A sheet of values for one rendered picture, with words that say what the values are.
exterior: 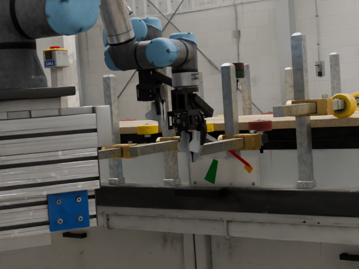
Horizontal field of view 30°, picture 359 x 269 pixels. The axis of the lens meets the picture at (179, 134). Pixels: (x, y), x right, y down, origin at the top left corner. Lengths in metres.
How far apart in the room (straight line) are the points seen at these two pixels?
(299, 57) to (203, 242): 0.86
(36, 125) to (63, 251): 1.68
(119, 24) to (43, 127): 0.48
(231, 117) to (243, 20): 8.34
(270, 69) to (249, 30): 0.70
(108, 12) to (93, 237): 1.36
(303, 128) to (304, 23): 7.96
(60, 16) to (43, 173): 0.33
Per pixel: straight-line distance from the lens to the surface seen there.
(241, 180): 2.17
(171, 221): 2.38
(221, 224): 2.27
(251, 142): 2.13
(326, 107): 2.02
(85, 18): 1.39
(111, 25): 1.82
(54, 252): 3.11
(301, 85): 2.06
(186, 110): 1.84
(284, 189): 2.09
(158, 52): 1.76
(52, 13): 1.36
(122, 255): 2.85
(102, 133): 1.47
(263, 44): 10.30
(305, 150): 2.07
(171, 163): 2.31
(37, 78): 1.44
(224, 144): 2.04
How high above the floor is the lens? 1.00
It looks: 3 degrees down
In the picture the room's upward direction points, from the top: 4 degrees counter-clockwise
